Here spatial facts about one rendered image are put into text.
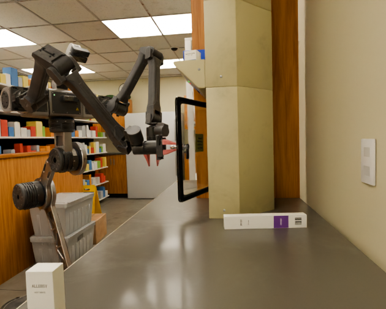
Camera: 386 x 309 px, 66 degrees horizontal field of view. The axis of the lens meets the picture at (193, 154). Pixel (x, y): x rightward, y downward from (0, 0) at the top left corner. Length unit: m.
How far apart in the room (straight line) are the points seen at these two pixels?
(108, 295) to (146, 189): 5.68
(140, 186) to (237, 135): 5.33
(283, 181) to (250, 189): 0.37
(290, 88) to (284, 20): 0.31
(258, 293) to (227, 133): 0.60
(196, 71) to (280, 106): 0.52
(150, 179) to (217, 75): 5.25
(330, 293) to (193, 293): 0.25
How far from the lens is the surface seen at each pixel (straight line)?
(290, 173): 1.46
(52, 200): 2.25
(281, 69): 1.48
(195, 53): 1.19
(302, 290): 0.64
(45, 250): 3.33
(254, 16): 1.21
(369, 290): 0.69
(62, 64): 1.23
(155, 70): 1.68
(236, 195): 1.08
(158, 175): 6.16
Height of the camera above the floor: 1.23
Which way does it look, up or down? 3 degrees down
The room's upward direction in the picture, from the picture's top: 2 degrees counter-clockwise
